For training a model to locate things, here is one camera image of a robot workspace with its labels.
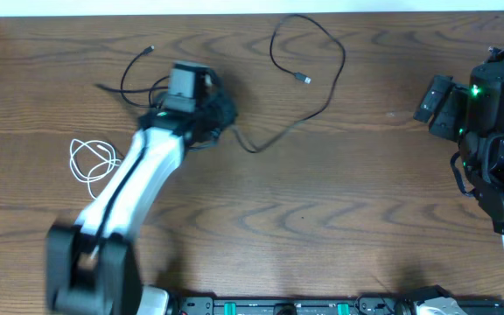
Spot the white cable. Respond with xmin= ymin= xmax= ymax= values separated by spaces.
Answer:
xmin=67 ymin=138 xmax=124 ymax=201

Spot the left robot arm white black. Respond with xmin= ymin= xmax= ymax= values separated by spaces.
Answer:
xmin=45 ymin=89 xmax=236 ymax=314

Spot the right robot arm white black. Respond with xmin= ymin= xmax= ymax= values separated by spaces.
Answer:
xmin=414 ymin=73 xmax=504 ymax=247

